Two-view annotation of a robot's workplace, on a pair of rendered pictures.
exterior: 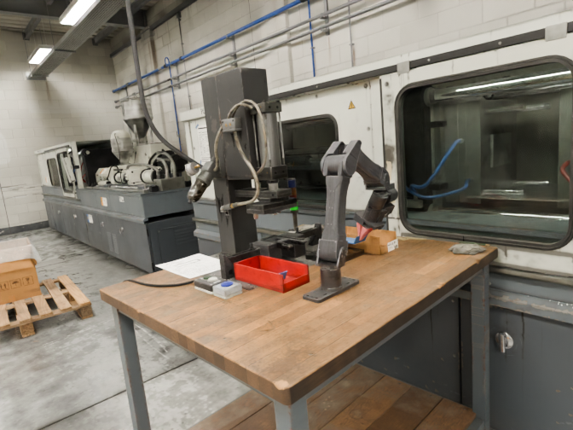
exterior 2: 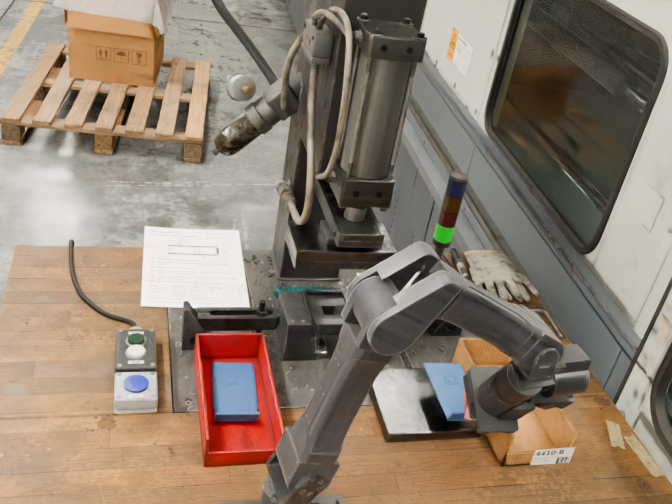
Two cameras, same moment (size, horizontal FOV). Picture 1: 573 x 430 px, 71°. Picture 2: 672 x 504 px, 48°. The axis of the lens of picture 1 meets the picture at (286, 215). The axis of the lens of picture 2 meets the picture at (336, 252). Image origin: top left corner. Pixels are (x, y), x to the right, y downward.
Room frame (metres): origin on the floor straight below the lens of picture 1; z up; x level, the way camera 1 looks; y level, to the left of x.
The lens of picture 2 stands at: (0.53, -0.43, 1.81)
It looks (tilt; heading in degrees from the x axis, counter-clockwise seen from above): 31 degrees down; 25
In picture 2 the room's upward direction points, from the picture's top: 11 degrees clockwise
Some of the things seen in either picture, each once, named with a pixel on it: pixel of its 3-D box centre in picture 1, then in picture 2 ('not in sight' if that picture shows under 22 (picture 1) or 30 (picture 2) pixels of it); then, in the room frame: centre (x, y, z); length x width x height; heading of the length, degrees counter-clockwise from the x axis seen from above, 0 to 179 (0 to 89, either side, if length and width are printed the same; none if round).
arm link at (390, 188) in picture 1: (382, 188); (548, 359); (1.46, -0.36, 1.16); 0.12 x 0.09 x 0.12; 139
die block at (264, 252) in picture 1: (279, 250); (332, 327); (1.58, 0.04, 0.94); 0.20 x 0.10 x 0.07; 133
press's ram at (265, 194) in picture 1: (257, 179); (340, 175); (1.62, 0.10, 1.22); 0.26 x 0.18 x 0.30; 43
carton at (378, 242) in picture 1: (362, 240); (510, 398); (1.63, -0.31, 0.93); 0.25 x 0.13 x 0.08; 43
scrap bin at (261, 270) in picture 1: (270, 272); (235, 394); (1.32, 0.07, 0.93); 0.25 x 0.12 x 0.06; 43
